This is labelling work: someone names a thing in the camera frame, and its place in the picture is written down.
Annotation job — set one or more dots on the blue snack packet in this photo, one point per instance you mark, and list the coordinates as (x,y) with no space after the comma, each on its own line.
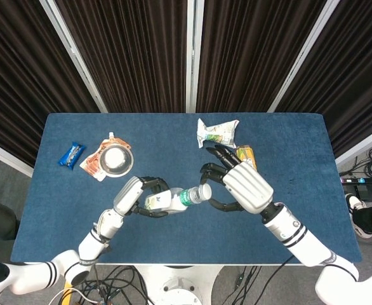
(71,155)

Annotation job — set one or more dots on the white black sneaker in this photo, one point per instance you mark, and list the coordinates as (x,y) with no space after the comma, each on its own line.
(352,206)

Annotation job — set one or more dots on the crumpled white green snack bag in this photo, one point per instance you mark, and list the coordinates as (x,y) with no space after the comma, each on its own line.
(216,131)

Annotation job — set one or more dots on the transparent plastic bottle green label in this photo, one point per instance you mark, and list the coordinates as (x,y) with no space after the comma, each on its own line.
(165,201)

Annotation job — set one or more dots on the white screen frame rail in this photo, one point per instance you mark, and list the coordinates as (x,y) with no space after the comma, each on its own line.
(5,155)
(363,146)

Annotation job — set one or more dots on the orange spout pouch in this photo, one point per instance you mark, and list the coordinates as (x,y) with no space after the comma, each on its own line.
(90,165)

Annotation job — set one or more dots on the dark brown pleated screen panel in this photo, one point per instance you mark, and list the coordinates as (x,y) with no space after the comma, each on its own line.
(249,57)
(21,79)
(135,57)
(351,79)

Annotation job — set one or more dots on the blue table cloth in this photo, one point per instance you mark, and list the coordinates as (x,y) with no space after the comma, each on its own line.
(173,235)

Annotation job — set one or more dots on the white double screen frame post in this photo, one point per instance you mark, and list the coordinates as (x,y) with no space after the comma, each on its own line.
(194,57)

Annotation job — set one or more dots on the white ribbed bottle cap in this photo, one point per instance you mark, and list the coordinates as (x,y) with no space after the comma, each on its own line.
(205,192)

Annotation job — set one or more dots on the yellow tea bottle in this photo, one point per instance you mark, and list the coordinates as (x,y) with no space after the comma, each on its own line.
(249,155)

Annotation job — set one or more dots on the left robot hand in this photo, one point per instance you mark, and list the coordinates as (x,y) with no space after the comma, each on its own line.
(127,197)

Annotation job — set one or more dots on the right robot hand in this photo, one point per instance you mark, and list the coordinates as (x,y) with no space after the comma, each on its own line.
(248,187)

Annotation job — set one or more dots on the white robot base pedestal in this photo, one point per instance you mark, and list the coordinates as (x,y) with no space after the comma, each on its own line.
(179,286)

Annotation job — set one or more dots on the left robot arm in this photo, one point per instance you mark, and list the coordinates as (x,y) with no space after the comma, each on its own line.
(87,244)

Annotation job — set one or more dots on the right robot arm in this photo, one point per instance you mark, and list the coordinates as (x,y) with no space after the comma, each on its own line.
(303,241)

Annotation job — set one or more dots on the stainless steel bowl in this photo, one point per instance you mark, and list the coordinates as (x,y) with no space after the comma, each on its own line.
(115,160)

